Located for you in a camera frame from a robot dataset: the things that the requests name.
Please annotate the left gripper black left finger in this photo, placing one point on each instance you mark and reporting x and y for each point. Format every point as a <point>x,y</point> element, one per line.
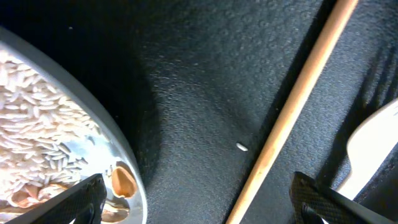
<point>83,203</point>

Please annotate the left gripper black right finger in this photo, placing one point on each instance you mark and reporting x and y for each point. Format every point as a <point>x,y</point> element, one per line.
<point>316,203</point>

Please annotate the grey plate with food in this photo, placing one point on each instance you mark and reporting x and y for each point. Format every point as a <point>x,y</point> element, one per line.
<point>55,134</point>

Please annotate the white plastic fork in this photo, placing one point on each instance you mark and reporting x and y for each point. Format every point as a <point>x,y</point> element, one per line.
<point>367,148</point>

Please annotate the round black serving tray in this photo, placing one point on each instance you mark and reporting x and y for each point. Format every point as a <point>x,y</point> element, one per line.
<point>196,87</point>

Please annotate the wooden chopstick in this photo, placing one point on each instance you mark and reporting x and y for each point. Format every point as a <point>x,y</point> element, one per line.
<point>309,74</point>

